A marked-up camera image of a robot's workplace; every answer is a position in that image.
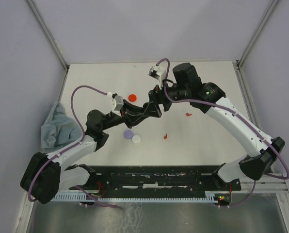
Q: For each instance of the white earbud charging case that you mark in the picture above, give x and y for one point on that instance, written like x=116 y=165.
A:
x=136 y=139

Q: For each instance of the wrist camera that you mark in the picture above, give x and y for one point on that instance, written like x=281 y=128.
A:
x=117 y=103
x=158 y=73

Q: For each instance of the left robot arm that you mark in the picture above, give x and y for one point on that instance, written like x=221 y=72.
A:
x=48 y=173

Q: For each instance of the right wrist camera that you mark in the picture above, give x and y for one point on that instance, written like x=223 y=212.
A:
x=158 y=73

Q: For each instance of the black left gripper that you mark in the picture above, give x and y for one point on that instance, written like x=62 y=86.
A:
x=132 y=114

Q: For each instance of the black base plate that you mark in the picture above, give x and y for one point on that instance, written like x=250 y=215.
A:
x=156 y=182

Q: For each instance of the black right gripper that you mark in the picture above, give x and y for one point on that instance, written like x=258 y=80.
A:
x=156 y=96

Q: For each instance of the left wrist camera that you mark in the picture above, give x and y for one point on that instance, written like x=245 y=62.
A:
x=117 y=103

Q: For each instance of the purple earbud charging case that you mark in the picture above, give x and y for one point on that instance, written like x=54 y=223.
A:
x=128 y=134

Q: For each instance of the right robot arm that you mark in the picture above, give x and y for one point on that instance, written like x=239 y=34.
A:
x=261 y=149

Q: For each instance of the white cable duct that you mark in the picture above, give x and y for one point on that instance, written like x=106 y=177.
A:
x=79 y=196

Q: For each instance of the orange earbud charging case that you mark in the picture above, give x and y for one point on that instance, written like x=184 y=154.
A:
x=132 y=97

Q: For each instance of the light blue cloth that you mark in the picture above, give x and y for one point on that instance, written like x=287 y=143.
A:
x=58 y=130

